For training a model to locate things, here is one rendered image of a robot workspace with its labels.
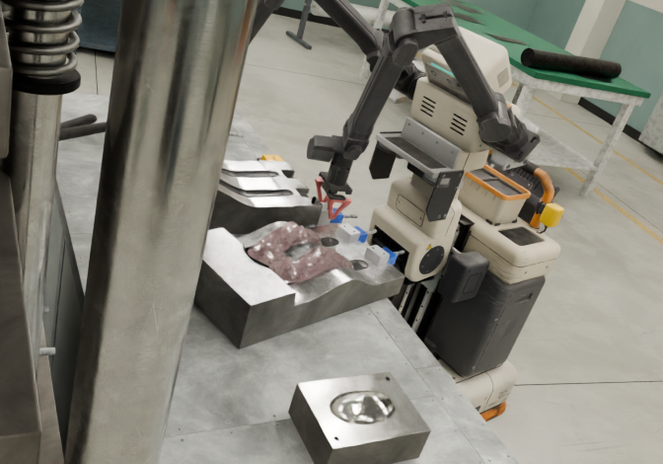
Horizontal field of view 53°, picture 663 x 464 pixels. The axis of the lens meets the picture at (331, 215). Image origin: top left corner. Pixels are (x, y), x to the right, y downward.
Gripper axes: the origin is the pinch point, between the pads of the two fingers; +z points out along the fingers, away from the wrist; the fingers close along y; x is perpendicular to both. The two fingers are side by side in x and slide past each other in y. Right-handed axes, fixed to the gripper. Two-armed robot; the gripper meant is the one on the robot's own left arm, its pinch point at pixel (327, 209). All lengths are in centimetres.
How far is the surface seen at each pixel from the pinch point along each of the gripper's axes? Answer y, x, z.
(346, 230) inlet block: 17.1, -2.1, -3.8
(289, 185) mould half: -4.6, -11.0, -4.3
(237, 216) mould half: 8.0, -28.4, -0.7
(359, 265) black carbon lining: 28.0, -2.0, -0.7
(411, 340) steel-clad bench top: 50, 3, 4
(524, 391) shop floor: -5, 119, 84
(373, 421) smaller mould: 77, -21, -1
